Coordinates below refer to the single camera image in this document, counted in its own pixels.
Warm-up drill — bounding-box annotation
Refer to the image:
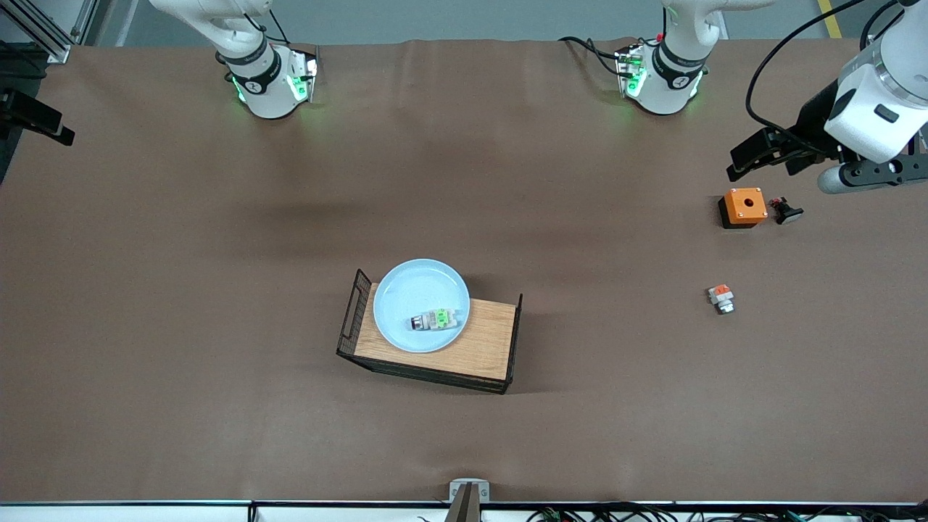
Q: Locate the push button with green block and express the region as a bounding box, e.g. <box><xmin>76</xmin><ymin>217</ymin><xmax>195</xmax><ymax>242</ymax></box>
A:
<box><xmin>408</xmin><ymin>307</ymin><xmax>459</xmax><ymax>333</ymax></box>

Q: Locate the light blue round plate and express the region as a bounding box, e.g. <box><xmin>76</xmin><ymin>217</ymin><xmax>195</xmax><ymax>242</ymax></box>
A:
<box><xmin>373</xmin><ymin>259</ymin><xmax>471</xmax><ymax>354</ymax></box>

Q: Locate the black push button head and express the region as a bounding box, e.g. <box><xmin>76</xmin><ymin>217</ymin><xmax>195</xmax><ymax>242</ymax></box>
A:
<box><xmin>768</xmin><ymin>196</ymin><xmax>805</xmax><ymax>225</ymax></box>

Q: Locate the orange push button box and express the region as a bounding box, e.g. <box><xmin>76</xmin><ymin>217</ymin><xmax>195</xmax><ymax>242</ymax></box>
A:
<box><xmin>718</xmin><ymin>187</ymin><xmax>769</xmax><ymax>230</ymax></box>

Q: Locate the brown table cover cloth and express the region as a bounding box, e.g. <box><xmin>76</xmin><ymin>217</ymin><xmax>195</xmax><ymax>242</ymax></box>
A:
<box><xmin>0</xmin><ymin>36</ymin><xmax>928</xmax><ymax>505</ymax></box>

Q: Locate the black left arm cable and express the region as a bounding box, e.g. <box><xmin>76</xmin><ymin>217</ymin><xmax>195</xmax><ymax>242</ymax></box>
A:
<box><xmin>745</xmin><ymin>0</ymin><xmax>900</xmax><ymax>154</ymax></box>

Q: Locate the aluminium frame profile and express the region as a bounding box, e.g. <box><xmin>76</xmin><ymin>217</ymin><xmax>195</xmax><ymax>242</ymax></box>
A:
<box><xmin>0</xmin><ymin>0</ymin><xmax>99</xmax><ymax>65</ymax></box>

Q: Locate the black base power cable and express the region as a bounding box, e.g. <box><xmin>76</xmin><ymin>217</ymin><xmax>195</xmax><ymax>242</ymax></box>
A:
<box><xmin>558</xmin><ymin>35</ymin><xmax>626</xmax><ymax>77</ymax></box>
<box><xmin>261</xmin><ymin>7</ymin><xmax>320</xmax><ymax>51</ymax></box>

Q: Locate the wooden top wire rack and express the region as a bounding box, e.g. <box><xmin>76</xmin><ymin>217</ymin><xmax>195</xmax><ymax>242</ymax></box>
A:
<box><xmin>336</xmin><ymin>269</ymin><xmax>523</xmax><ymax>395</ymax></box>

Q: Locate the tangled black cable bundle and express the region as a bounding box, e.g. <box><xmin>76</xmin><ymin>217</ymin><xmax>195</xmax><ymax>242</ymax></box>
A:
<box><xmin>417</xmin><ymin>502</ymin><xmax>928</xmax><ymax>522</ymax></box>

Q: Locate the white table edge rail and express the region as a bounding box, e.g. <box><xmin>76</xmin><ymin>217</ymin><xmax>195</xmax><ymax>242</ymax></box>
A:
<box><xmin>0</xmin><ymin>499</ymin><xmax>928</xmax><ymax>522</ymax></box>

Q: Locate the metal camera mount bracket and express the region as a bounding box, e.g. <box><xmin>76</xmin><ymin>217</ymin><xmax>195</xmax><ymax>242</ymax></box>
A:
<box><xmin>446</xmin><ymin>478</ymin><xmax>491</xmax><ymax>522</ymax></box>

